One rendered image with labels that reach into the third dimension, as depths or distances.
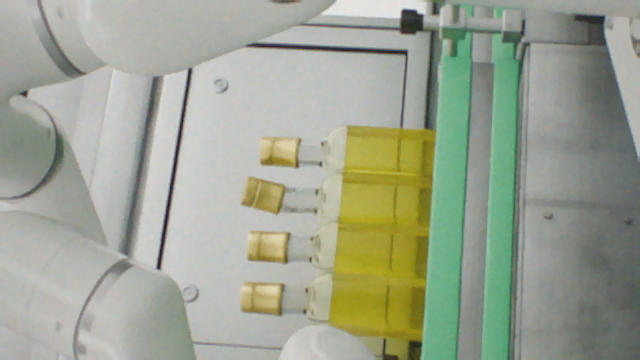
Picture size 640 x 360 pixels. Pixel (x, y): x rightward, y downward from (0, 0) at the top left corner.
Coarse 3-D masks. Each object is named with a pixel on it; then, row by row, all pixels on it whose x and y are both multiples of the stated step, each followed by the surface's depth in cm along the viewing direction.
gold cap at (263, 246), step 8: (256, 232) 135; (264, 232) 135; (272, 232) 135; (280, 232) 135; (288, 232) 135; (248, 240) 134; (256, 240) 134; (264, 240) 134; (272, 240) 134; (280, 240) 134; (248, 248) 134; (256, 248) 134; (264, 248) 134; (272, 248) 133; (280, 248) 133; (248, 256) 134; (256, 256) 134; (264, 256) 134; (272, 256) 134; (280, 256) 134
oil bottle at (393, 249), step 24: (312, 240) 134; (336, 240) 132; (360, 240) 132; (384, 240) 132; (408, 240) 131; (312, 264) 133; (336, 264) 131; (360, 264) 131; (384, 264) 131; (408, 264) 130
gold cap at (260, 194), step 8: (248, 176) 137; (248, 184) 136; (256, 184) 136; (264, 184) 136; (272, 184) 137; (280, 184) 137; (248, 192) 136; (256, 192) 136; (264, 192) 136; (272, 192) 136; (280, 192) 136; (240, 200) 137; (248, 200) 136; (256, 200) 136; (264, 200) 136; (272, 200) 136; (280, 200) 136; (256, 208) 137; (264, 208) 136; (272, 208) 136
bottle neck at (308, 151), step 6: (300, 144) 139; (306, 144) 139; (312, 144) 139; (318, 144) 139; (300, 150) 138; (306, 150) 138; (312, 150) 138; (318, 150) 138; (300, 156) 138; (306, 156) 138; (312, 156) 138; (318, 156) 138; (300, 162) 139; (306, 162) 139; (312, 162) 139; (318, 162) 139
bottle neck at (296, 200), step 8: (288, 192) 137; (296, 192) 136; (304, 192) 136; (312, 192) 136; (288, 200) 136; (296, 200) 136; (304, 200) 136; (312, 200) 136; (280, 208) 137; (288, 208) 136; (296, 208) 136; (304, 208) 136; (312, 208) 136
